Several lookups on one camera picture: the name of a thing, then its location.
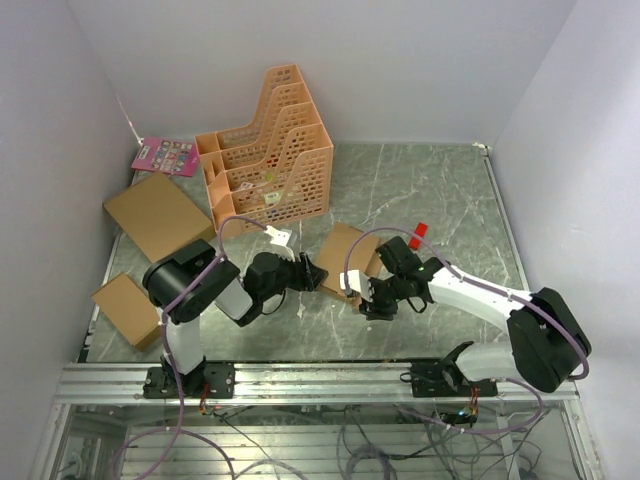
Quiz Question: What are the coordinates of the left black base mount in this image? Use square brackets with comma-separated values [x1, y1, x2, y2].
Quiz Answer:
[142, 360, 236, 399]

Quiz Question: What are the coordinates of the large folded cardboard box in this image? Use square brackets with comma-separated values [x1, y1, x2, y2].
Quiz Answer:
[104, 173, 215, 262]

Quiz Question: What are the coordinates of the pink sticker sheet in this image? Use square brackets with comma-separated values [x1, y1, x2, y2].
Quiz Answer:
[131, 137, 199, 177]

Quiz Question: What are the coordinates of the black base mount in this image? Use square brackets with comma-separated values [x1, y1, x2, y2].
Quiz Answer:
[400, 341, 498, 398]
[142, 360, 236, 399]

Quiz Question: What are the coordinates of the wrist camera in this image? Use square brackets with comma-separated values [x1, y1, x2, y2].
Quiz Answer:
[339, 270, 373, 301]
[264, 225, 296, 261]

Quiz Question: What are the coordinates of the small folded cardboard box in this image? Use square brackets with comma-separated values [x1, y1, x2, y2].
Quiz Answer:
[92, 273, 160, 351]

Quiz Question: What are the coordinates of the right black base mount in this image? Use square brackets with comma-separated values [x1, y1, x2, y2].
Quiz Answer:
[400, 341, 498, 398]

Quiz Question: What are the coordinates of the red rectangular block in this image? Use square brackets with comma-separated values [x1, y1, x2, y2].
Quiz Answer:
[408, 222, 428, 251]

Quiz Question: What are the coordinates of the aluminium mounting rail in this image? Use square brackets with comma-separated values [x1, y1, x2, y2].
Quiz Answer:
[54, 360, 581, 404]

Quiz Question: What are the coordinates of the brown cardboard box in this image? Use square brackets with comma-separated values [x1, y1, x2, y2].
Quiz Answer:
[312, 221, 384, 301]

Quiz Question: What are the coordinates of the orange plastic file organizer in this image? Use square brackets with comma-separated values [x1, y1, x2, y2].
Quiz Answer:
[195, 64, 334, 239]

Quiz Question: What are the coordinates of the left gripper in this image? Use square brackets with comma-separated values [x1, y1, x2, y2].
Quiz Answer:
[261, 250, 330, 302]

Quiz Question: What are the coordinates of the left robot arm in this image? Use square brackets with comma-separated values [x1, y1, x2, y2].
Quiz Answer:
[143, 240, 328, 399]

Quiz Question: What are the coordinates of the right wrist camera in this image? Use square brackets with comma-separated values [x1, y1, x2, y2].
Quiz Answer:
[339, 270, 373, 301]

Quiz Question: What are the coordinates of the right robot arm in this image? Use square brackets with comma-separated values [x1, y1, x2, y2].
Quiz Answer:
[340, 237, 592, 396]

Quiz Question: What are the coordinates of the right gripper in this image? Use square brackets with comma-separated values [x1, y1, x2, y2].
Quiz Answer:
[358, 272, 407, 320]

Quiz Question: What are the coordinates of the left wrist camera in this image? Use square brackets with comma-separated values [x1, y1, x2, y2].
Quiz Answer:
[264, 225, 296, 261]

